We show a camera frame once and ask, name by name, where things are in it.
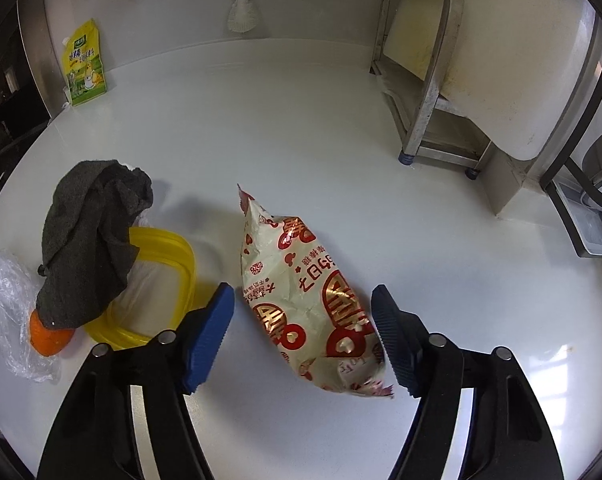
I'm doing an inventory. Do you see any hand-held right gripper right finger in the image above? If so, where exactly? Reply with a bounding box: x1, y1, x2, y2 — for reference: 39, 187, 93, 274
371, 284, 566, 480

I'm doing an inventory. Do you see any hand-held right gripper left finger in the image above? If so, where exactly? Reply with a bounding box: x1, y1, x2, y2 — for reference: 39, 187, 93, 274
36, 282, 236, 480

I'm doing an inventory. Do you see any white red printed snack bag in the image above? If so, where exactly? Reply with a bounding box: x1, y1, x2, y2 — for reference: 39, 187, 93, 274
237, 184, 396, 400

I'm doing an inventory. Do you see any yellow plastic container lid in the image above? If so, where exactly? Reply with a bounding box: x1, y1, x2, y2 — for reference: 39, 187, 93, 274
84, 226, 197, 351

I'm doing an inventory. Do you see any dark grey rag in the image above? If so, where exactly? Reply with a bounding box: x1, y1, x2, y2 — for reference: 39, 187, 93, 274
35, 159, 154, 331

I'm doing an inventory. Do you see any orange fruit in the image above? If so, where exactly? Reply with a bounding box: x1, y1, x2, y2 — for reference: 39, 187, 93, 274
30, 309, 76, 357

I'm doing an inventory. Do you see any crumpled clear plastic bag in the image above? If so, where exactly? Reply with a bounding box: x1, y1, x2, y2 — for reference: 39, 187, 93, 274
0, 232, 62, 383

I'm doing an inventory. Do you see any black pot lid rack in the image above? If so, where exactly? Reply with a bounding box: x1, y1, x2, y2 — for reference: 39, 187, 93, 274
541, 10, 602, 271

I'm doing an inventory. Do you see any steel cutting board stand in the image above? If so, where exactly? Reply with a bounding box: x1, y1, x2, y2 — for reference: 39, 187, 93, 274
370, 0, 494, 178

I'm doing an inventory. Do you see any white cutting board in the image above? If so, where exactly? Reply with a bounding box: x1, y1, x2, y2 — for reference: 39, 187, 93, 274
381, 0, 599, 161

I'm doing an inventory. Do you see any yellow green spout pouch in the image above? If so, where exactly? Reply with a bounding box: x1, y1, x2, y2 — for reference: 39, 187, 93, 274
61, 18, 108, 107

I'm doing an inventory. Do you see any black kitchen appliance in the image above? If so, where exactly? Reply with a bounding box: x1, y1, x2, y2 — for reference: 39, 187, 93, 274
0, 10, 52, 161

